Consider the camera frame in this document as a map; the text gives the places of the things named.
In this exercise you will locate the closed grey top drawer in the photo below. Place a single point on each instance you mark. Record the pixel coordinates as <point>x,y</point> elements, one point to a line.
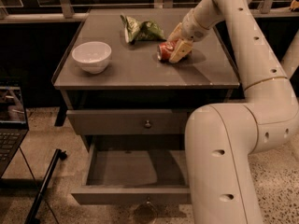
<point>127,121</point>

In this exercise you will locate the black stand leg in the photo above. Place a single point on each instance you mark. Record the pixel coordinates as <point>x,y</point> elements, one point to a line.
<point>41,190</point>

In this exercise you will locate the metal railing frame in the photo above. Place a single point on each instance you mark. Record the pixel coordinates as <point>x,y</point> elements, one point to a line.
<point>124,3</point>

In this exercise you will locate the open grey middle drawer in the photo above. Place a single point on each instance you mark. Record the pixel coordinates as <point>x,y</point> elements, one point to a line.
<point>126,169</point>

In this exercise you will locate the grey drawer cabinet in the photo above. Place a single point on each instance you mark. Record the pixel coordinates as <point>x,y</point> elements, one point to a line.
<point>135,79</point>

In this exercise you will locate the green chip bag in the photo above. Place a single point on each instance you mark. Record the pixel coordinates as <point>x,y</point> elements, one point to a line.
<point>135,30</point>

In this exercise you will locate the white ceramic bowl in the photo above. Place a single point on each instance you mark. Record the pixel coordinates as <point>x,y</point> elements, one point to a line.
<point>92,57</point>

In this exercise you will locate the red coke can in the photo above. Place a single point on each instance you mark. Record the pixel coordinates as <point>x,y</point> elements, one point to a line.
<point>165,50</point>

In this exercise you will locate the round drawer knob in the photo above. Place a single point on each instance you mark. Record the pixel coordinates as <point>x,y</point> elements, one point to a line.
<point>147,124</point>

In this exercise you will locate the black laptop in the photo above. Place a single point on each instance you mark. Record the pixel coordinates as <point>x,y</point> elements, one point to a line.
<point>13,120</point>

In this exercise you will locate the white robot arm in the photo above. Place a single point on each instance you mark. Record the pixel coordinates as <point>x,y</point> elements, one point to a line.
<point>220,137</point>

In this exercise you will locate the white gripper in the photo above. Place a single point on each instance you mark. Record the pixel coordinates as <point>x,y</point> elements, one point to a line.
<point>193,28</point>

